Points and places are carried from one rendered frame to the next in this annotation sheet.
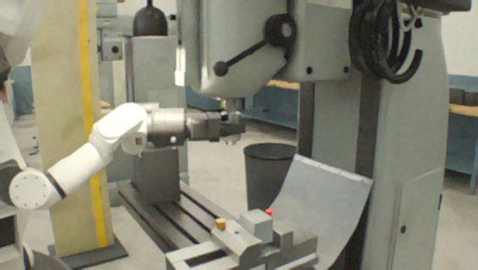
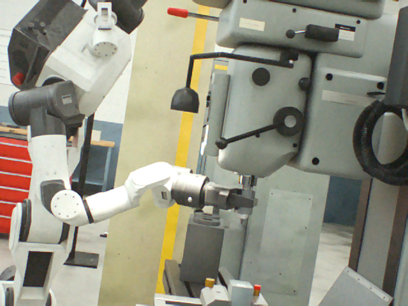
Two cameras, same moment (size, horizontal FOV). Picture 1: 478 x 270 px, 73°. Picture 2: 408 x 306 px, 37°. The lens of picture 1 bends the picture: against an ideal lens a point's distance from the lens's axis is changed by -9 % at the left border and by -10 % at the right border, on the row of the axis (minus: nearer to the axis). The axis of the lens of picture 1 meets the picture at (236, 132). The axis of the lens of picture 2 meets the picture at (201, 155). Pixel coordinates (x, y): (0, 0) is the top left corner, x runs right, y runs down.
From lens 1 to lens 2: 0.87 m
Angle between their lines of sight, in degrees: 28
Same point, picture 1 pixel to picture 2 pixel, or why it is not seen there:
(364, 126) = (394, 236)
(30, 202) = (63, 213)
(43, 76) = (134, 138)
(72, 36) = not seen: hidden behind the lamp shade
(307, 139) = (356, 249)
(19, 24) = (93, 83)
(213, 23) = (231, 108)
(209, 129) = (218, 196)
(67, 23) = (174, 82)
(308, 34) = (319, 128)
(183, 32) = (210, 111)
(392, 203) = not seen: outside the picture
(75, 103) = not seen: hidden behind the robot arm
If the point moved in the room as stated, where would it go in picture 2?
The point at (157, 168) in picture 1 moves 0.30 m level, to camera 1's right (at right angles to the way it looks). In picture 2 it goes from (198, 244) to (287, 266)
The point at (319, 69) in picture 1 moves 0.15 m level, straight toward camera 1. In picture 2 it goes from (329, 162) to (297, 159)
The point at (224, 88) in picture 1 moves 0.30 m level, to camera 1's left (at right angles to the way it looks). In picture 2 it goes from (232, 162) to (131, 143)
